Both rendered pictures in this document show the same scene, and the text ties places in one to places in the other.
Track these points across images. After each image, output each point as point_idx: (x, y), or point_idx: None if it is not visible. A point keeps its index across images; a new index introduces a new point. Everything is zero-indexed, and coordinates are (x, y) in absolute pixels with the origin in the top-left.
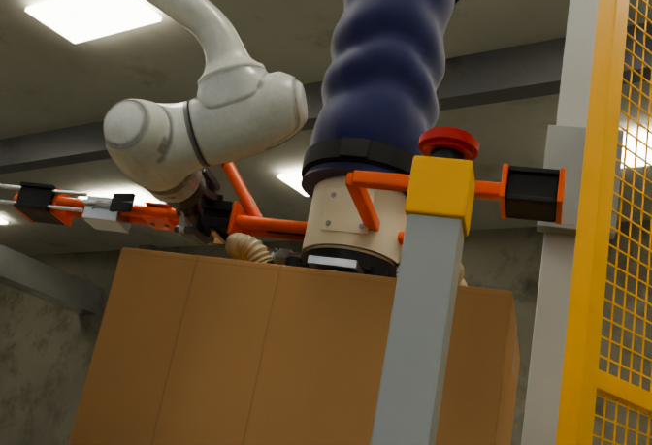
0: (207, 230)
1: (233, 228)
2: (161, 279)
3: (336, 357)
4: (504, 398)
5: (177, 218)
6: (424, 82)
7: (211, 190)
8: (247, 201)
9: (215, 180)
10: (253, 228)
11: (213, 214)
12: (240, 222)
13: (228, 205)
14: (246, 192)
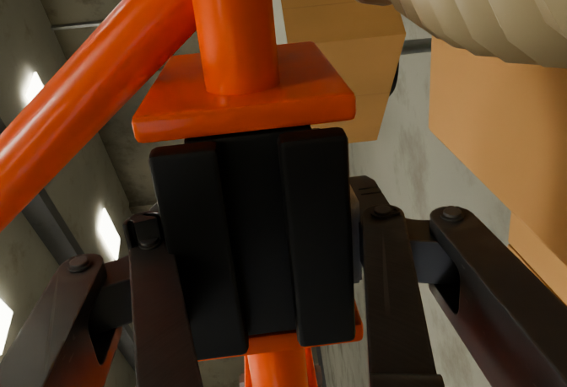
0: (396, 243)
1: (311, 88)
2: None
3: None
4: None
5: (304, 375)
6: None
7: (117, 298)
8: (99, 69)
9: (40, 318)
10: None
11: (261, 231)
12: (259, 60)
13: (180, 168)
14: (51, 94)
